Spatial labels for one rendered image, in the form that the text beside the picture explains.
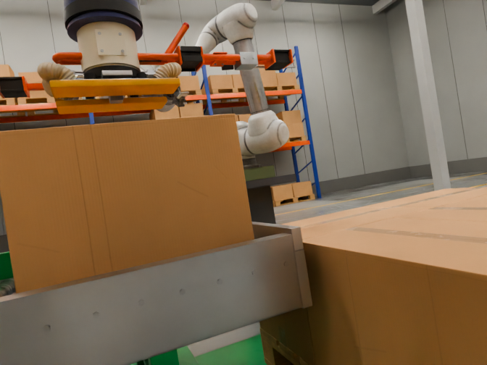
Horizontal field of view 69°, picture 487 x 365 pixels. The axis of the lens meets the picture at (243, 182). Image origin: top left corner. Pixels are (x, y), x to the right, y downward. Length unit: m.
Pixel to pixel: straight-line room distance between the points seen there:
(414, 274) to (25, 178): 0.87
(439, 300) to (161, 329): 0.56
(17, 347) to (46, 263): 0.20
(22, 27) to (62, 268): 9.87
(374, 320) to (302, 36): 11.74
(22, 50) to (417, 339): 10.19
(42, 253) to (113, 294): 0.23
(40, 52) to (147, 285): 9.74
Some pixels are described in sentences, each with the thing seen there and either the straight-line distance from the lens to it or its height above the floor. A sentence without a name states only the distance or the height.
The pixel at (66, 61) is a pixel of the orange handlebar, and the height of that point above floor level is 1.18.
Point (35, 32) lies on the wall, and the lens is 10.58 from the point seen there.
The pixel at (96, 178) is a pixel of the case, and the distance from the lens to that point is 0.95.
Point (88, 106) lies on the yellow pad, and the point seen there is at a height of 1.06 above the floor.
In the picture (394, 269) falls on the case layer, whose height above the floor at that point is 0.52.
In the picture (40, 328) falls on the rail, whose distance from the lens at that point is 0.84.
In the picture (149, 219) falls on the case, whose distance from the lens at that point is 0.95.
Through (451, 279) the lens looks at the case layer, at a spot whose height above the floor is 0.52.
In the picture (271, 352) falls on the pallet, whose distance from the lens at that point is 1.53.
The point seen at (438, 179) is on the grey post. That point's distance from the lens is 4.49.
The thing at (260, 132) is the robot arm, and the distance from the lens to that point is 1.84.
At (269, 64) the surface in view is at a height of 1.16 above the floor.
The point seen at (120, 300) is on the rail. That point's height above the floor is 0.54.
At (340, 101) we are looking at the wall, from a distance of 12.45.
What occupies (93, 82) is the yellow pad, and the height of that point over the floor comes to 1.07.
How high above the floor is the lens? 0.75
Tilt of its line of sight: level
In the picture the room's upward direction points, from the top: 9 degrees counter-clockwise
